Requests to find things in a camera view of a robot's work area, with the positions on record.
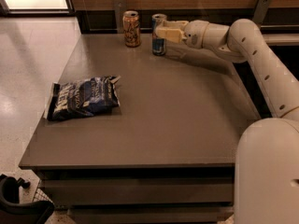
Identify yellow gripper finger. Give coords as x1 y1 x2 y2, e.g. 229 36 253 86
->
164 21 189 29
155 27 186 43

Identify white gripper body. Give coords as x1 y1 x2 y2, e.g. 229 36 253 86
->
184 21 209 49

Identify red bull can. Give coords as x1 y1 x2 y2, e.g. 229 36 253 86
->
151 13 167 56

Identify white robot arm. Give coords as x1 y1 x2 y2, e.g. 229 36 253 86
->
154 19 299 224

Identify orange soda can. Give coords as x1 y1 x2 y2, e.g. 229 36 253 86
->
122 10 141 48

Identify blue chip bag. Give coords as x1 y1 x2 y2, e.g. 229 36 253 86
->
44 76 121 121

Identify grey drawer cabinet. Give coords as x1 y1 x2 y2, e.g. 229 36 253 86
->
20 35 259 224

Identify black chair base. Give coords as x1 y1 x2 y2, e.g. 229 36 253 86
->
0 175 54 224

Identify left metal bracket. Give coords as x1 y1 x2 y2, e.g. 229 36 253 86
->
113 0 127 34

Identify metal bracket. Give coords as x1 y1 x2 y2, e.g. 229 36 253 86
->
252 0 272 25
113 0 127 34

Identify right metal bracket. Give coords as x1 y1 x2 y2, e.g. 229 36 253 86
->
252 0 272 25

